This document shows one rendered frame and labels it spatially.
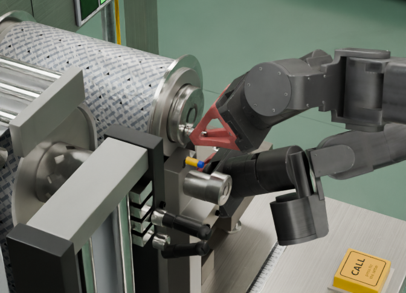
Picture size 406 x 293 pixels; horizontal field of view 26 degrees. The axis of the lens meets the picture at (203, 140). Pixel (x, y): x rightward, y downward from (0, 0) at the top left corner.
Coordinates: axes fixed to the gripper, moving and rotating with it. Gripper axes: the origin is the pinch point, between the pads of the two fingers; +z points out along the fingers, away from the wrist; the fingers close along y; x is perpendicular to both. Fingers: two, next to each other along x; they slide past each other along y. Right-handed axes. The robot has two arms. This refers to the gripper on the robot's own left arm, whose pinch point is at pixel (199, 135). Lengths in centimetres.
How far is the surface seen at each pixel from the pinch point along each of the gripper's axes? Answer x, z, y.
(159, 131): 3.7, 1.7, -3.8
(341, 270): -34.2, 5.7, 17.3
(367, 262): -36.1, 3.0, 20.4
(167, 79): 8.3, -1.8, -1.2
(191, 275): -17.2, 14.1, -1.2
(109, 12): 14, 51, 68
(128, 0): 13, 57, 85
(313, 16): -48, 102, 256
